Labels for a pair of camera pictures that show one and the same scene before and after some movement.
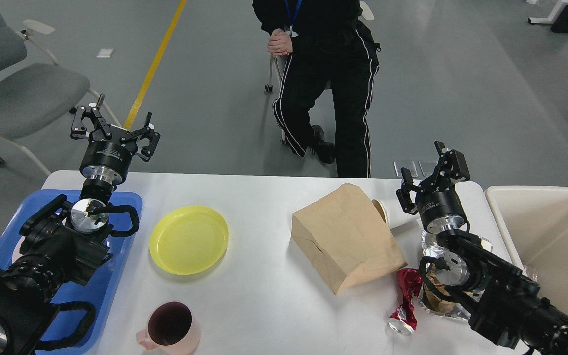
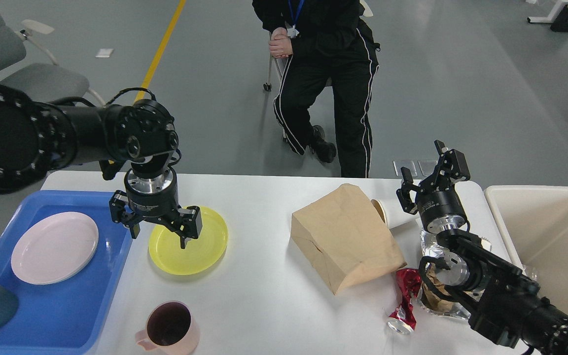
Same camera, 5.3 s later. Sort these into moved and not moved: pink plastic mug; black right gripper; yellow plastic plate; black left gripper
Moved: black left gripper
Not moved: yellow plastic plate; pink plastic mug; black right gripper
